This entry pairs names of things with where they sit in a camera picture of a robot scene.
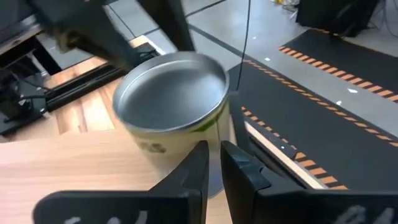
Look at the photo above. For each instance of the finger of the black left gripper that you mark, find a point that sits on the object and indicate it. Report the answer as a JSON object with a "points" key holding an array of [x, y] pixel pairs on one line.
{"points": [[164, 18], [90, 28]]}

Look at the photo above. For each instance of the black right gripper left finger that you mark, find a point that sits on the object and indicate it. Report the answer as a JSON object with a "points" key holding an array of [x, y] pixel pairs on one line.
{"points": [[155, 205]]}

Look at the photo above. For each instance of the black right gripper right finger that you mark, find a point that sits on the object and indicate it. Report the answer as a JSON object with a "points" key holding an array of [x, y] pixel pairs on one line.
{"points": [[280, 208]]}

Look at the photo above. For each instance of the yellow labelled can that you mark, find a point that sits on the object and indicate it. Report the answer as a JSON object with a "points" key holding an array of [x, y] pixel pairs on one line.
{"points": [[171, 93]]}

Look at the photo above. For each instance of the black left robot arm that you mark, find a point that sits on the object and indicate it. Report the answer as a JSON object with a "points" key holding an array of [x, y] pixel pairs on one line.
{"points": [[18, 105]]}

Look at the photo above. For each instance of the dark grey desk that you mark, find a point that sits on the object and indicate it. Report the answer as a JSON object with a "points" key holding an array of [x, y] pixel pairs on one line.
{"points": [[12, 15]]}

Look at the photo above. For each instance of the black equipment case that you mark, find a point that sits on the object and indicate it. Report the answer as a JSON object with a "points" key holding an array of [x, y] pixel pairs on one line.
{"points": [[335, 15]]}

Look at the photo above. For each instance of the black aluminium mounting frame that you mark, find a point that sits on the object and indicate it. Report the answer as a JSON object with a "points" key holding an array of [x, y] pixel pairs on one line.
{"points": [[87, 84]]}

